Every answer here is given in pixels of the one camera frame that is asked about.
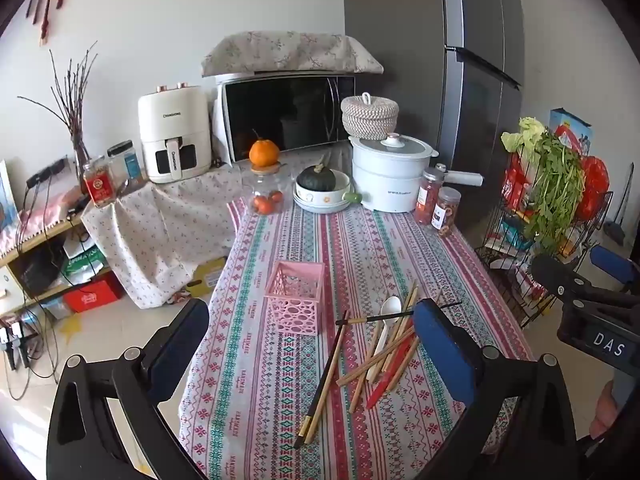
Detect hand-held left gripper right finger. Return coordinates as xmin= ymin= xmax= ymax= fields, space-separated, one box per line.
xmin=413 ymin=298 xmax=597 ymax=480

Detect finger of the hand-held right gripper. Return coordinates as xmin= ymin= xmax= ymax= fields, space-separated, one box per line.
xmin=590 ymin=245 xmax=640 ymax=292
xmin=530 ymin=254 xmax=594 ymax=307

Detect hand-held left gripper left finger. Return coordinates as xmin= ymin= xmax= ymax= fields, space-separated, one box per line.
xmin=46 ymin=298 xmax=211 ymax=480

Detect red chopstick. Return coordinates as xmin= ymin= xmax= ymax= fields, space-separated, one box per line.
xmin=365 ymin=332 xmax=420 ymax=411
xmin=380 ymin=337 xmax=417 ymax=378

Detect plain wooden chopstick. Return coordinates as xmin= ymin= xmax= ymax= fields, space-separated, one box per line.
xmin=348 ymin=330 xmax=403 ymax=413
xmin=386 ymin=335 xmax=422 ymax=392
xmin=385 ymin=280 xmax=420 ymax=356
xmin=336 ymin=327 xmax=417 ymax=388

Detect white plastic spoon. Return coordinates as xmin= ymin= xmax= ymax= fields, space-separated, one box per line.
xmin=366 ymin=296 xmax=403 ymax=381

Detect pink plastic basket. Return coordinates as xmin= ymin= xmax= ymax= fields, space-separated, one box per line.
xmin=264 ymin=260 xmax=326 ymax=337

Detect person's right hand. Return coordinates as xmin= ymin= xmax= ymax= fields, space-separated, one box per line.
xmin=589 ymin=379 xmax=624 ymax=441

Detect yellow cardboard box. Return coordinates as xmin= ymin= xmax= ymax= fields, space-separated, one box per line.
xmin=187 ymin=256 xmax=228 ymax=298

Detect red plastic bag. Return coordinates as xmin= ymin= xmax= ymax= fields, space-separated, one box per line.
xmin=580 ymin=156 xmax=611 ymax=218

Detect leafy green vegetables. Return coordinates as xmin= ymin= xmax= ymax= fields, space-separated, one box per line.
xmin=501 ymin=117 xmax=586 ymax=256

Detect red cardboard box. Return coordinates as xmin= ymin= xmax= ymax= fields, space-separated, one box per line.
xmin=62 ymin=280 xmax=123 ymax=313

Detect red snack packets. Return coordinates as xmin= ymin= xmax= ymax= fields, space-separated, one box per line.
xmin=502 ymin=167 xmax=533 ymax=211

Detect patterned striped tablecloth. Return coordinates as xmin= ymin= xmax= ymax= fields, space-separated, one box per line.
xmin=177 ymin=199 xmax=533 ymax=480

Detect floral shelf cloth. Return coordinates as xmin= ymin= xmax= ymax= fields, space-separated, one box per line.
xmin=81 ymin=162 xmax=251 ymax=309

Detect green and white bag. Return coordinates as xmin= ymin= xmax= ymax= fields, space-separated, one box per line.
xmin=62 ymin=247 xmax=108 ymax=288

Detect blue printed box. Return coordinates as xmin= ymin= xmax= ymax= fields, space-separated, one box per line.
xmin=548 ymin=107 xmax=593 ymax=157

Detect red snack jar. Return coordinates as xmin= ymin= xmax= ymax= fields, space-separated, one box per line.
xmin=414 ymin=167 xmax=445 ymax=226

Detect black bag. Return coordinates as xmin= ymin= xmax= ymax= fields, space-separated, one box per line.
xmin=20 ymin=247 xmax=66 ymax=296

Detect wooden shelf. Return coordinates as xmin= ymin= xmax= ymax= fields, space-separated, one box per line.
xmin=0 ymin=205 xmax=116 ymax=311

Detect red label jar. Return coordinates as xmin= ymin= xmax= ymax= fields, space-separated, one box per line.
xmin=82 ymin=157 xmax=118 ymax=208

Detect white electric cooking pot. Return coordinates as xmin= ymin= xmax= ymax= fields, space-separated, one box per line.
xmin=348 ymin=132 xmax=485 ymax=213

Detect pink cloth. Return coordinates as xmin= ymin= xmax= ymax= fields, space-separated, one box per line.
xmin=0 ymin=192 xmax=86 ymax=256

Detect black lid blue label jar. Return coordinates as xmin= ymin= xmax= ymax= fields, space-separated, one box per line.
xmin=106 ymin=140 xmax=146 ymax=196

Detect glass jar with wooden lid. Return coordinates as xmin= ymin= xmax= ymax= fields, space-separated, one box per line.
xmin=248 ymin=162 xmax=293 ymax=217

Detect glass vase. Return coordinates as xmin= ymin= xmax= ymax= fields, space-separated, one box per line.
xmin=74 ymin=142 xmax=93 ymax=196

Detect black power strip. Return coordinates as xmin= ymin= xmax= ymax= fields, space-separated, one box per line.
xmin=26 ymin=157 xmax=68 ymax=188

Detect large orange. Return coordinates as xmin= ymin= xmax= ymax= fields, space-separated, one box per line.
xmin=249 ymin=130 xmax=281 ymax=167

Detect white air fryer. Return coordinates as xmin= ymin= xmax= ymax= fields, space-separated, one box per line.
xmin=138 ymin=82 xmax=211 ymax=184

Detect dark green squash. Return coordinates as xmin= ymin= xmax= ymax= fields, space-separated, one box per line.
xmin=296 ymin=152 xmax=337 ymax=192

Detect colourful picture board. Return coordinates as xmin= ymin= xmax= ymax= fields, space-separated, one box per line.
xmin=0 ymin=160 xmax=21 ymax=233

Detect woven lidded basket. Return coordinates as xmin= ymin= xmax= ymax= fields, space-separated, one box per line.
xmin=341 ymin=92 xmax=401 ymax=141

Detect grey refrigerator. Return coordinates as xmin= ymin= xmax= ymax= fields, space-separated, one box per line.
xmin=342 ymin=0 xmax=525 ymax=233

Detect white microwave oven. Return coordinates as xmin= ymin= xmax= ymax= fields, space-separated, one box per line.
xmin=212 ymin=74 xmax=357 ymax=163

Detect dry twig bunch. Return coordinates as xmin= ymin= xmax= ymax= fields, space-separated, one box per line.
xmin=17 ymin=40 xmax=98 ymax=161

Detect floral microwave cover cloth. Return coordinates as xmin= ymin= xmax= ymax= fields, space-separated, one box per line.
xmin=201 ymin=31 xmax=385 ymax=78

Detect black wire rack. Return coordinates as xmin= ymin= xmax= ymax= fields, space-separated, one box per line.
xmin=474 ymin=150 xmax=615 ymax=328

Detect ring snack jar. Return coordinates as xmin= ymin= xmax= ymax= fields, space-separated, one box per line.
xmin=431 ymin=187 xmax=462 ymax=237

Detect black cables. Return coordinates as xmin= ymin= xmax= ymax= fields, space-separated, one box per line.
xmin=12 ymin=180 xmax=66 ymax=401

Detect white bowl with green handle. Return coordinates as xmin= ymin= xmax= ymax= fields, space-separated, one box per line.
xmin=292 ymin=170 xmax=362 ymax=214

